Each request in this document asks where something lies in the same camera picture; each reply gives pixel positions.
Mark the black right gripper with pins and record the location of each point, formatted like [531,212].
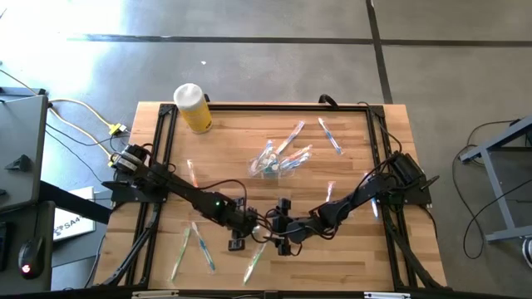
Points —
[297,230]

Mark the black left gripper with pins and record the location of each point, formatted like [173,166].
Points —
[243,222]

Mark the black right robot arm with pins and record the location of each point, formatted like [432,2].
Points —
[365,193]

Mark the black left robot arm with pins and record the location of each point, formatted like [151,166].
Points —
[178,189]

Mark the clear acrylic organizer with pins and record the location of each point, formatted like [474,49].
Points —
[259,174]

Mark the yellow wipes canister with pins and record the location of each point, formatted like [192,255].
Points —
[195,112]

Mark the white printed box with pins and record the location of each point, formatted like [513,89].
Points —
[75,224]

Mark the black diagonal bar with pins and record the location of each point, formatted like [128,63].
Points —
[75,202]

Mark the black computer mouse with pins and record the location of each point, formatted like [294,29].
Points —
[31,255]

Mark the blue-grey metal table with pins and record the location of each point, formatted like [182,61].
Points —
[509,233]

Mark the dark mouse pad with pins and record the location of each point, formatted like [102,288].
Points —
[8,270]

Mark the grey desk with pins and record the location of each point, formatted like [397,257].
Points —
[21,137]

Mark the person's shoe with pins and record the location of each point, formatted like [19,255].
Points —
[528,251]

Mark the black aluminium table frame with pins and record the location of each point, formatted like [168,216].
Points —
[270,107]

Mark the silver metal bracket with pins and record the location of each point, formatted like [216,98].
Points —
[386,295]
[154,294]

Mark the black triangular bracket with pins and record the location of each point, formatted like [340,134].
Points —
[18,163]

